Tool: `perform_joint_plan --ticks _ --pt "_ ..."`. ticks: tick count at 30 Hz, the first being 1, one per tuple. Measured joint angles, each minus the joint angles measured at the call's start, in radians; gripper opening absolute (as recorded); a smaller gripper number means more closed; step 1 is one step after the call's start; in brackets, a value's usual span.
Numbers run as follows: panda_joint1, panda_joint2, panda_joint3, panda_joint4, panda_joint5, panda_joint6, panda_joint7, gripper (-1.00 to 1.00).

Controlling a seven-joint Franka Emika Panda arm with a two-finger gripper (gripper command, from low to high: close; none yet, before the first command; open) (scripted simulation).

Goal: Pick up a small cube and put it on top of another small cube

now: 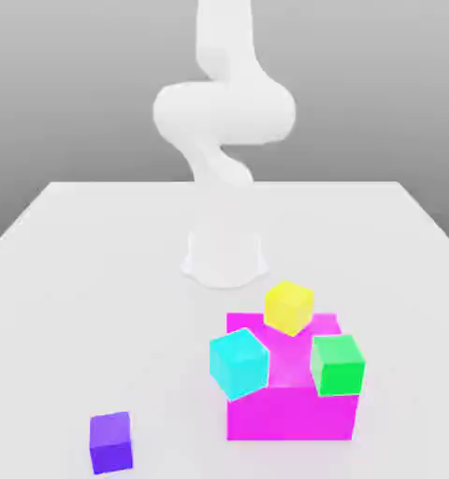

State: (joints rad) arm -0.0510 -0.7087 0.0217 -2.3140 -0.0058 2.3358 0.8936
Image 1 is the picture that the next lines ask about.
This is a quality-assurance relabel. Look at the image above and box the large magenta box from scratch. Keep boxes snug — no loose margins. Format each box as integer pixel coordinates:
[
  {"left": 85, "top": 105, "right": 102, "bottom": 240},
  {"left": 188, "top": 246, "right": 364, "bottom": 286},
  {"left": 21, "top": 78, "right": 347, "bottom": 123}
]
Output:
[{"left": 225, "top": 312, "right": 360, "bottom": 442}]

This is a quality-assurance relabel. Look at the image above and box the small green cube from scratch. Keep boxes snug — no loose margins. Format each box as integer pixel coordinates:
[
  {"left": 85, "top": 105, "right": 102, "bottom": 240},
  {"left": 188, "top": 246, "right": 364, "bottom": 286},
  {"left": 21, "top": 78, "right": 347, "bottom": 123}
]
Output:
[{"left": 310, "top": 333, "right": 367, "bottom": 398}]

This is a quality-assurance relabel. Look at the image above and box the small purple cube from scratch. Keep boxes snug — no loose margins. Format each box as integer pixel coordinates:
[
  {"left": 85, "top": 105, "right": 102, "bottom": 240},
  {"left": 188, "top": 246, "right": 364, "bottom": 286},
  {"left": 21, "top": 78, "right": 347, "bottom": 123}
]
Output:
[{"left": 88, "top": 411, "right": 135, "bottom": 476}]

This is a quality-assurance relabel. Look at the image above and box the small cyan cube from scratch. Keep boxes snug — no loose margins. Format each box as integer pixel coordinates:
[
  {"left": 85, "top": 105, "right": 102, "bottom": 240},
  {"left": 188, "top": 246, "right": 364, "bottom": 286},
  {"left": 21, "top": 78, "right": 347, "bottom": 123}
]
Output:
[{"left": 209, "top": 327, "right": 271, "bottom": 402}]

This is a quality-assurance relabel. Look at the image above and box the small yellow cube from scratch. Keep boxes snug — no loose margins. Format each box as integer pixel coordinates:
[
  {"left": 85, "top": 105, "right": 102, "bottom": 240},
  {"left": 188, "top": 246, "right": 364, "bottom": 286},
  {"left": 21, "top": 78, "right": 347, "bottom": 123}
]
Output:
[{"left": 264, "top": 279, "right": 315, "bottom": 338}]

